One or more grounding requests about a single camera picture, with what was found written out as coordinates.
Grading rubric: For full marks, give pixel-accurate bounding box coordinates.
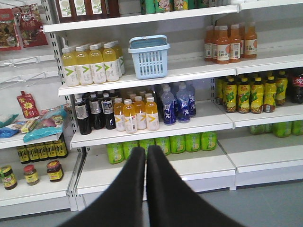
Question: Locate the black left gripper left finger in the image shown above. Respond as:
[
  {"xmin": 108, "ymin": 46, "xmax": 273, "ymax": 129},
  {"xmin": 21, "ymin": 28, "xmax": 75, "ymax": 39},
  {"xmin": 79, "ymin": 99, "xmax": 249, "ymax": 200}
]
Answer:
[{"xmin": 59, "ymin": 147, "xmax": 145, "ymax": 227}]

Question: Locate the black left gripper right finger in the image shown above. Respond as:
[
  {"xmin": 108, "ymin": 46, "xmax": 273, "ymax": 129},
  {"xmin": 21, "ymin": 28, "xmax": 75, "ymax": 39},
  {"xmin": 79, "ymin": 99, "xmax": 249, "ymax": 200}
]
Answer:
[{"xmin": 146, "ymin": 145, "xmax": 242, "ymax": 227}]

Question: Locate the light blue plastic basket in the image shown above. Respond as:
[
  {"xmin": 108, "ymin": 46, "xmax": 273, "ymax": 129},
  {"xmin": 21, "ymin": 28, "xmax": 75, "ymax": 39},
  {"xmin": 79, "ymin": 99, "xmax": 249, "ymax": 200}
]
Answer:
[{"xmin": 128, "ymin": 35, "xmax": 170, "ymax": 79}]

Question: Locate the coke bottle red label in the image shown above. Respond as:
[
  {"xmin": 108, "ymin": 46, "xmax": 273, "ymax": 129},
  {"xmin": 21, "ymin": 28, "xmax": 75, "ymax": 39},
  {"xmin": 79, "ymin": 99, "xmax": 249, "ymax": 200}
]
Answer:
[{"xmin": 291, "ymin": 72, "xmax": 303, "ymax": 104}]

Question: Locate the green soda bottle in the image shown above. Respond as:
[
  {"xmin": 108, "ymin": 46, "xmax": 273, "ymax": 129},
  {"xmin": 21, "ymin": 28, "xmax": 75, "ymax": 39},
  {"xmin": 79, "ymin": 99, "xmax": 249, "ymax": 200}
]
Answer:
[
  {"xmin": 106, "ymin": 143, "xmax": 124, "ymax": 164},
  {"xmin": 201, "ymin": 131, "xmax": 217, "ymax": 151}
]

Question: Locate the red lid sauce jar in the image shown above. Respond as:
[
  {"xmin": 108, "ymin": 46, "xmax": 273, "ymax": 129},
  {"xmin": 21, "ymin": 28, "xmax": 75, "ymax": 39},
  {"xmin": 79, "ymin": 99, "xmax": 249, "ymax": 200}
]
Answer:
[{"xmin": 46, "ymin": 160, "xmax": 64, "ymax": 183}]

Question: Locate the orange vitamin drink bottle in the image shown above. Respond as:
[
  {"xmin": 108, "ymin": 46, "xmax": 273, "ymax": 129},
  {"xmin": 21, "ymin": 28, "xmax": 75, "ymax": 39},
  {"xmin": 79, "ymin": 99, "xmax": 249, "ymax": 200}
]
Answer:
[
  {"xmin": 123, "ymin": 99, "xmax": 138, "ymax": 134},
  {"xmin": 114, "ymin": 97, "xmax": 125, "ymax": 131},
  {"xmin": 145, "ymin": 96, "xmax": 160, "ymax": 131}
]

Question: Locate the blue sports drink bottle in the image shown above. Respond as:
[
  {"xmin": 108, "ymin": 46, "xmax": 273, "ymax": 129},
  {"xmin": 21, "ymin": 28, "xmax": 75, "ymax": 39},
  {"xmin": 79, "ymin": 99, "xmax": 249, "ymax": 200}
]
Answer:
[
  {"xmin": 161, "ymin": 86, "xmax": 176, "ymax": 125},
  {"xmin": 176, "ymin": 83, "xmax": 190, "ymax": 123}
]

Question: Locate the red lid pickle jar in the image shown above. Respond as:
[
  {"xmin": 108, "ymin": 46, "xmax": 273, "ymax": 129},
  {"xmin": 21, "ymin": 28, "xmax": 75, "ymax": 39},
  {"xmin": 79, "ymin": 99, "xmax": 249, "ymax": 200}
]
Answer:
[{"xmin": 23, "ymin": 165, "xmax": 40, "ymax": 186}]

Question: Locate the dark tea bottle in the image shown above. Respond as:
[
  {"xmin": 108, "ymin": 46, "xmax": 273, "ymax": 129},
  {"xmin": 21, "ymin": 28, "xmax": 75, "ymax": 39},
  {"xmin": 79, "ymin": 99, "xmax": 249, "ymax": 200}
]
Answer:
[
  {"xmin": 89, "ymin": 93, "xmax": 105, "ymax": 130},
  {"xmin": 101, "ymin": 93, "xmax": 116, "ymax": 130},
  {"xmin": 75, "ymin": 94, "xmax": 91, "ymax": 135}
]

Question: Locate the teal snack packet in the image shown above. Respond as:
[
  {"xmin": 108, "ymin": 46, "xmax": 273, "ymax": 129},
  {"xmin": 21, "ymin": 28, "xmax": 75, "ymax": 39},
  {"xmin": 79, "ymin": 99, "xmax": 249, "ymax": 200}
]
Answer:
[{"xmin": 23, "ymin": 105, "xmax": 67, "ymax": 142}]

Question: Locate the green lid sauce jar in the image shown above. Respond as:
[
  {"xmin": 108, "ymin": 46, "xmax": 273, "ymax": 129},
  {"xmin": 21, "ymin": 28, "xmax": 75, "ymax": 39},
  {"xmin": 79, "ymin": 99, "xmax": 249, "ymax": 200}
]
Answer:
[{"xmin": 0, "ymin": 165, "xmax": 18, "ymax": 190}]

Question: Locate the white store shelving unit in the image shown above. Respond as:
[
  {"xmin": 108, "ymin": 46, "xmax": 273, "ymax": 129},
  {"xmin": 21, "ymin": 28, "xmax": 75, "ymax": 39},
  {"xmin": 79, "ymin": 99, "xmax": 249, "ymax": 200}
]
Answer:
[{"xmin": 0, "ymin": 0, "xmax": 303, "ymax": 218}]

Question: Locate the yellow lemon tea bottle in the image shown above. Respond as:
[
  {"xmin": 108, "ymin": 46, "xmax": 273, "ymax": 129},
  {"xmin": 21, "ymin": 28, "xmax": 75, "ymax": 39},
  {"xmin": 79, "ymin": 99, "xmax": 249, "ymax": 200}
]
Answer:
[
  {"xmin": 224, "ymin": 78, "xmax": 238, "ymax": 113},
  {"xmin": 250, "ymin": 77, "xmax": 264, "ymax": 114},
  {"xmin": 263, "ymin": 76, "xmax": 276, "ymax": 113},
  {"xmin": 238, "ymin": 78, "xmax": 250, "ymax": 114}
]

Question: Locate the pale yellow drink bottle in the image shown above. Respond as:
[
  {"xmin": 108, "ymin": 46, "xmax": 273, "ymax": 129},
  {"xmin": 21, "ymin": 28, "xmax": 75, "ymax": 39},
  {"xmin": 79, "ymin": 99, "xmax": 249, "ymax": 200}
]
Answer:
[
  {"xmin": 62, "ymin": 48, "xmax": 80, "ymax": 87},
  {"xmin": 76, "ymin": 46, "xmax": 93, "ymax": 85},
  {"xmin": 102, "ymin": 43, "xmax": 120, "ymax": 82},
  {"xmin": 89, "ymin": 44, "xmax": 107, "ymax": 84}
]

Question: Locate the red sauce pouch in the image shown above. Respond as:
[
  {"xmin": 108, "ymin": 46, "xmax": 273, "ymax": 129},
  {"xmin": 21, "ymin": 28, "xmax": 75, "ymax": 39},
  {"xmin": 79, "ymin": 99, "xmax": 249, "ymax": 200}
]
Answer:
[{"xmin": 17, "ymin": 91, "xmax": 39, "ymax": 119}]

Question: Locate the orange C100 juice bottle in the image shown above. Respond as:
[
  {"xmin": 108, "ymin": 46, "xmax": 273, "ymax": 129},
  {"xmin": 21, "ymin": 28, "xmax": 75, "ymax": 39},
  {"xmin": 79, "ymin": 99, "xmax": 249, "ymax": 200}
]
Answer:
[
  {"xmin": 230, "ymin": 24, "xmax": 241, "ymax": 63},
  {"xmin": 217, "ymin": 26, "xmax": 230, "ymax": 64},
  {"xmin": 244, "ymin": 22, "xmax": 258, "ymax": 59}
]

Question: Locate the red snack bag hanging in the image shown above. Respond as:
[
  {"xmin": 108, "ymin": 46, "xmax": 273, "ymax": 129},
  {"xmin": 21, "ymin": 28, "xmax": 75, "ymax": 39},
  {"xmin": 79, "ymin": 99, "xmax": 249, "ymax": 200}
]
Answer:
[{"xmin": 19, "ymin": 4, "xmax": 48, "ymax": 48}]

